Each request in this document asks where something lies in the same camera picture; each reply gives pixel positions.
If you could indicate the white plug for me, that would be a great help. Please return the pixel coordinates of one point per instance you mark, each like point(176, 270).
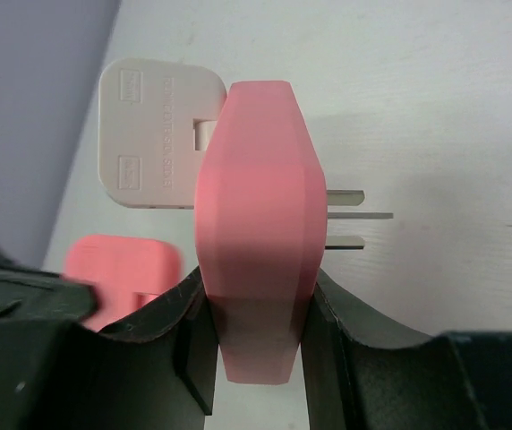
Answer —
point(155, 120)

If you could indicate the pink plug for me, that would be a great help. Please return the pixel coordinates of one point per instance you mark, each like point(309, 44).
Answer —
point(126, 272)

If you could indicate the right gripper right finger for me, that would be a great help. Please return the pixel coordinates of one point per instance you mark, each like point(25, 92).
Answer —
point(364, 370)

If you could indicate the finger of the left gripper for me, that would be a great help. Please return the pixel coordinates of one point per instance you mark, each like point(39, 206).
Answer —
point(30, 295)

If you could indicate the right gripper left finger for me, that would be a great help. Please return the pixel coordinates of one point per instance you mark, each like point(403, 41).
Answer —
point(153, 369)

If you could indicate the pink triangular socket adapter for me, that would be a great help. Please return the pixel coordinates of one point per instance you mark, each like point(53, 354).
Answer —
point(261, 212)

